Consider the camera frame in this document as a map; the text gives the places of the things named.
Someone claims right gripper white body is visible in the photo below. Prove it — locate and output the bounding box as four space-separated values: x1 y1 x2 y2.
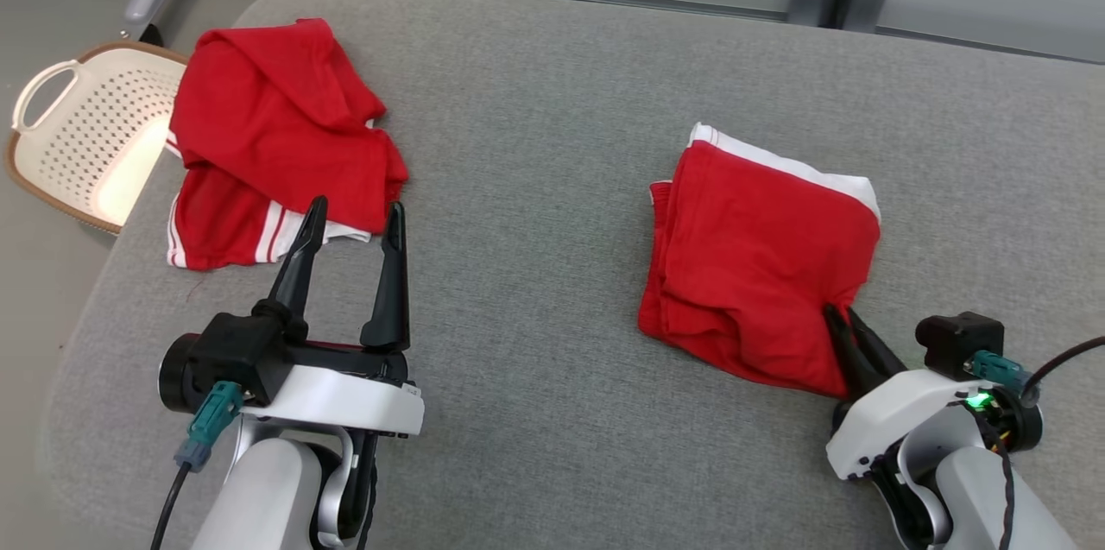
826 367 995 482

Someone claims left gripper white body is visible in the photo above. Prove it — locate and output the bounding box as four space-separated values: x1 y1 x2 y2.
244 343 424 437

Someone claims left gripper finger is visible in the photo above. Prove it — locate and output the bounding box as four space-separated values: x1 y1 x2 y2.
255 196 329 342
361 203 411 354

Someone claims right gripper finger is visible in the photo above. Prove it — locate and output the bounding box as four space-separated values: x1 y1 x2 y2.
848 310 907 380
824 306 877 400

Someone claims red shorts white trim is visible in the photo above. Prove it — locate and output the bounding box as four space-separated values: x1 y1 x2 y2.
637 123 882 400

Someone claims red basketball jersey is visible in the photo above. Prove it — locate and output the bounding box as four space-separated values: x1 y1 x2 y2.
166 18 409 271

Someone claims cream perforated laundry basket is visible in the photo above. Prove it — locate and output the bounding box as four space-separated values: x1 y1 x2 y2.
4 41 189 236

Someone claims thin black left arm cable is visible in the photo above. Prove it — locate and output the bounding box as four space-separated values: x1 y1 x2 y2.
354 433 381 550

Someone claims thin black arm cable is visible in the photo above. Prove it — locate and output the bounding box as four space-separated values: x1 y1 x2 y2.
354 433 381 550
971 403 1020 550

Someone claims right teal-plug camera cable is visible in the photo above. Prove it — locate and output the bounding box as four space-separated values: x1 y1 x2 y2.
967 336 1105 402

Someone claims teal-plug camera cable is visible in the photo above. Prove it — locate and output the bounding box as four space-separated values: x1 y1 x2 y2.
967 336 1105 402
151 382 247 550

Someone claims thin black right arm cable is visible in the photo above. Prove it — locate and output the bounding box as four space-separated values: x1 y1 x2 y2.
971 403 1020 550

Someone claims left teal-plug camera cable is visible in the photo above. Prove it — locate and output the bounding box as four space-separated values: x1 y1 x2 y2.
151 382 247 550

